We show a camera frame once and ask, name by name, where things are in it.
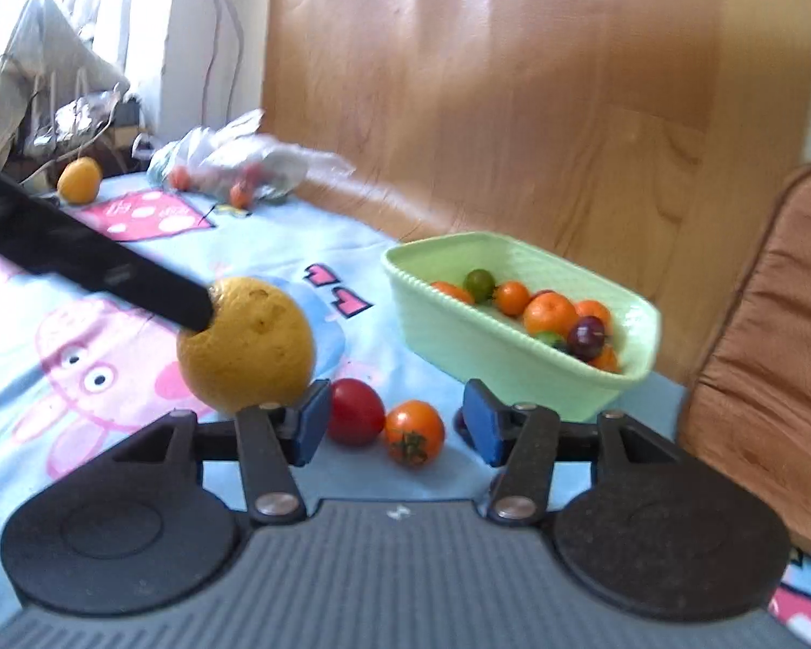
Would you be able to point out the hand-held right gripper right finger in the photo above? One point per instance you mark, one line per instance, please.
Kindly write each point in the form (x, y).
(481, 419)

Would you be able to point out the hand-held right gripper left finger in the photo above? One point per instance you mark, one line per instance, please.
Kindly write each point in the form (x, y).
(314, 419)

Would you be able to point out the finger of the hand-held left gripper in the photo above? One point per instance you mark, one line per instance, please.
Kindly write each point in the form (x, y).
(74, 243)

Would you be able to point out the red cherry tomato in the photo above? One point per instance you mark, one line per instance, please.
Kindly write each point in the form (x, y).
(358, 412)

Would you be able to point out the light green plastic basin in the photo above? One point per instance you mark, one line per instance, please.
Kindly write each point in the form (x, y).
(486, 358)

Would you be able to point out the orange cherry tomato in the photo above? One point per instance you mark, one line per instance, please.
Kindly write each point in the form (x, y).
(454, 292)
(414, 432)
(512, 297)

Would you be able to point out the large yellow pomelo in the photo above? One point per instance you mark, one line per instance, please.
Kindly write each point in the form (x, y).
(257, 351)

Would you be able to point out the green cherry tomato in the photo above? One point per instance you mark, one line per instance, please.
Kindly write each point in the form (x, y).
(549, 339)
(478, 282)

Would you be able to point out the orange mandarin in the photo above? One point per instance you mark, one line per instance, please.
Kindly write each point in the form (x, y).
(547, 314)
(595, 311)

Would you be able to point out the dark purple cherry tomato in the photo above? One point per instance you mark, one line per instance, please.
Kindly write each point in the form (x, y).
(586, 339)

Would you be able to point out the small yellow orange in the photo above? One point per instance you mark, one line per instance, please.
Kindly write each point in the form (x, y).
(80, 180)

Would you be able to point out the blue pig-print blanket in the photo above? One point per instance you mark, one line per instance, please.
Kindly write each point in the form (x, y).
(142, 378)

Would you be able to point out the white paper bag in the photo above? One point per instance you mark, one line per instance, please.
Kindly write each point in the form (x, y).
(40, 54)

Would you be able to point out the clear plastic bag of tomatoes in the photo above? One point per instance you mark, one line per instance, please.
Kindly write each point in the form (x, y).
(263, 162)

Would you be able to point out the brown seat cushion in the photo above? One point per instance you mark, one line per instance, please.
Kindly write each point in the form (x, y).
(764, 365)

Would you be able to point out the wooden headboard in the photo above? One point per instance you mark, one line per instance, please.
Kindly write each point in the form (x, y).
(513, 115)

